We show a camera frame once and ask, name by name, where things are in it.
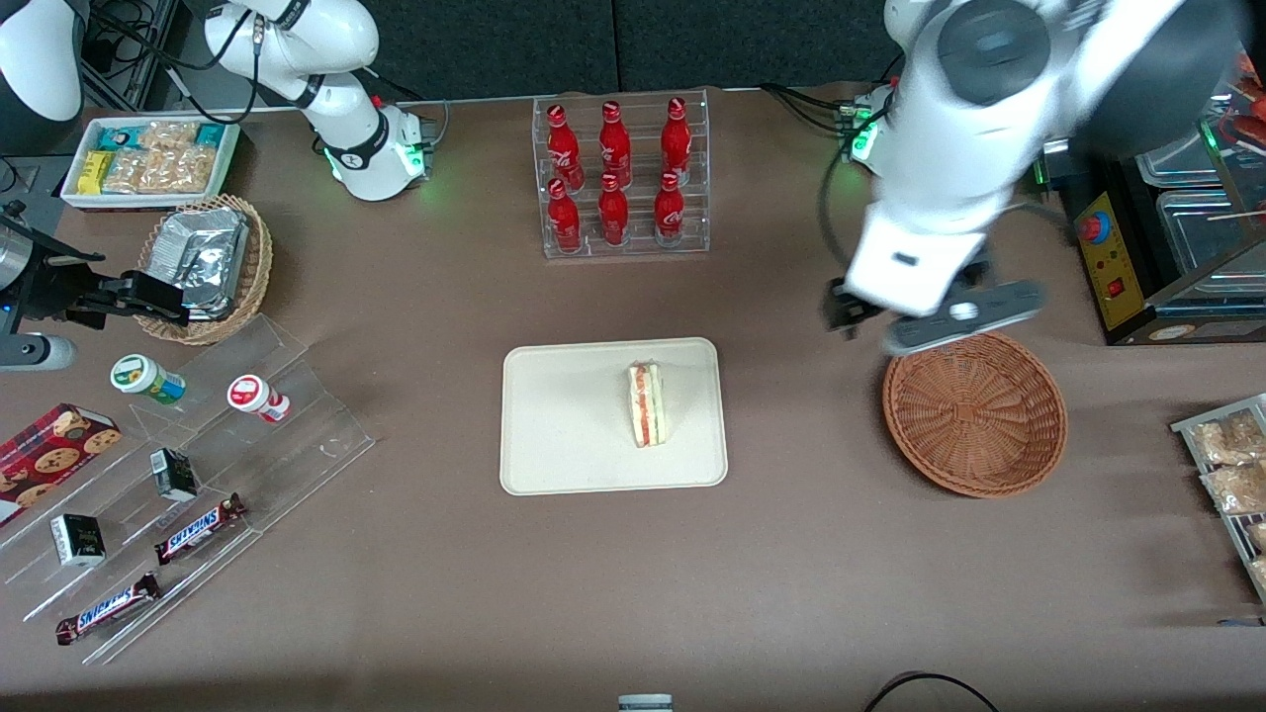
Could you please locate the clear acrylic bottle rack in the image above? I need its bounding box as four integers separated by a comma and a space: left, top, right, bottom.
532, 89, 711, 260

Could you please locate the black base cable bundle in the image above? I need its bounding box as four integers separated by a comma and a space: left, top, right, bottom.
760, 83, 858, 132

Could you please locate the small black box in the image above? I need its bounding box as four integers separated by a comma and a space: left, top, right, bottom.
149, 447, 199, 502
49, 512, 107, 568

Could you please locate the clear acrylic stepped display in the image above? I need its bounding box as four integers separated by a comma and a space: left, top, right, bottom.
0, 314, 379, 666

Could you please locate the light wicker basket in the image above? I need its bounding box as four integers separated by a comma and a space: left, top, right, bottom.
134, 193, 274, 346

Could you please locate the steel warmer pan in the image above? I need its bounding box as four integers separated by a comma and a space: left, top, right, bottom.
1132, 124, 1224, 189
1155, 188, 1266, 295

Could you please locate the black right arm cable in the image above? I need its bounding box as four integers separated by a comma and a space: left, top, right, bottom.
89, 0, 266, 126

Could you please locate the triangular sandwich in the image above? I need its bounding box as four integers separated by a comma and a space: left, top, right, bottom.
627, 362, 671, 449

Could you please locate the white snack tray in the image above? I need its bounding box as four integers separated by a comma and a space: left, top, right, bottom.
61, 114, 241, 212

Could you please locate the aluminium frame rail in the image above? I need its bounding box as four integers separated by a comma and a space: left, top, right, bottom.
94, 0, 194, 112

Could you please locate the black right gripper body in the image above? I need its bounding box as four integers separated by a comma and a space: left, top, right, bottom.
0, 203, 107, 329

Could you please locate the clear bag of crackers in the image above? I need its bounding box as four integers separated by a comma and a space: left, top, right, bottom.
138, 121, 199, 155
140, 146, 218, 195
104, 148, 149, 195

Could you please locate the metal tray of pastries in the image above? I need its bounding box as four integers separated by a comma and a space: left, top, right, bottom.
1172, 394, 1266, 604

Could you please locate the red lid cup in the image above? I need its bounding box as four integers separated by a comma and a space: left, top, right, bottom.
226, 374, 292, 424

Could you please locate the red cola bottle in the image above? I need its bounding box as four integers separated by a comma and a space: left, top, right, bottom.
599, 100, 632, 189
597, 174, 630, 247
661, 97, 692, 184
654, 171, 686, 246
547, 103, 583, 191
547, 178, 582, 253

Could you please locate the black looped cable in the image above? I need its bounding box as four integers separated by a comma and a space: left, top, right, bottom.
865, 671, 1000, 712

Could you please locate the black food warmer machine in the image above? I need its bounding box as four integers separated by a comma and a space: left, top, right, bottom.
1034, 49, 1266, 347

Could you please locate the green lid cup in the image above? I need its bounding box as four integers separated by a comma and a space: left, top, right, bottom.
110, 353, 187, 406

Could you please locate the dark fabric partition panel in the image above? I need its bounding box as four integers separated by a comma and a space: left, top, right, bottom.
351, 0, 616, 102
615, 0, 903, 95

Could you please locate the cream rectangular tray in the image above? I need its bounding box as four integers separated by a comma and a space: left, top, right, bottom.
499, 337, 730, 496

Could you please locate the silver foil pack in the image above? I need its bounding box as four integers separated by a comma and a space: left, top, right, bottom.
143, 206, 250, 319

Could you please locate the snickers bar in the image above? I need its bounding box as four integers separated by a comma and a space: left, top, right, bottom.
153, 492, 248, 567
55, 572, 162, 646

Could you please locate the red cookie box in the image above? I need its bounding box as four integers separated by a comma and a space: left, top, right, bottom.
0, 402, 123, 527

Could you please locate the orange fried food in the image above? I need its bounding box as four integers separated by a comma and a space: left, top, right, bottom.
1226, 59, 1266, 149

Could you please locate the round brown wicker basket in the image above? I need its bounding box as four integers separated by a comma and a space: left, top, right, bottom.
881, 331, 1069, 499

